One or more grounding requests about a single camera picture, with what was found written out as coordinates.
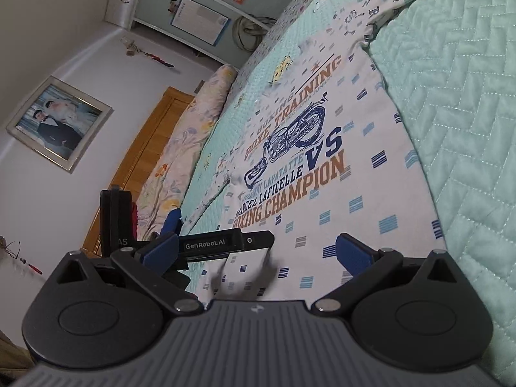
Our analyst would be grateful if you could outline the tasselled wall ornament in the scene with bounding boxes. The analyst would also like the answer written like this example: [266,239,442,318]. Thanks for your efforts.
[120,36,176,69]

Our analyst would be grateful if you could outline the wooden headboard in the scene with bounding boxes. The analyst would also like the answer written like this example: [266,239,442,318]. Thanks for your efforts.
[83,86,196,256]

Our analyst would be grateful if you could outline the blue-bordered poster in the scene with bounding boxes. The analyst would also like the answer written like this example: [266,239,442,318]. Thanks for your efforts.
[169,0,232,47]

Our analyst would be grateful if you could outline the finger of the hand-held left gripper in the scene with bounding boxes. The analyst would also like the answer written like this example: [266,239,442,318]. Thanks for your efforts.
[243,229,275,253]

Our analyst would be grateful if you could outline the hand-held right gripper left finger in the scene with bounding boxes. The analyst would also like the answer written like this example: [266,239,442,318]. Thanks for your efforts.
[54,233,204,316]

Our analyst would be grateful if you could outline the grey coiled hoop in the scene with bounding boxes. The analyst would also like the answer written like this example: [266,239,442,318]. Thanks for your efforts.
[232,12,279,53]

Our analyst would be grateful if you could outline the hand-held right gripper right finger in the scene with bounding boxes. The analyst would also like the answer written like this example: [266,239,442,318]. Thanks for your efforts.
[312,233,470,315]

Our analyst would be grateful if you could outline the framed photo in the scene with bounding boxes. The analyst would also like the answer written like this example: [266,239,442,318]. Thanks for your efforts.
[6,76,114,174]

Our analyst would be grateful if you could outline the white motorcycle-print shirt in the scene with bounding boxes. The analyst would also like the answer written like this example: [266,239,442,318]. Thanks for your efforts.
[179,38,448,303]

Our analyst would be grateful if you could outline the floral pillow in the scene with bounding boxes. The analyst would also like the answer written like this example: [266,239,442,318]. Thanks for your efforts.
[135,64,238,243]

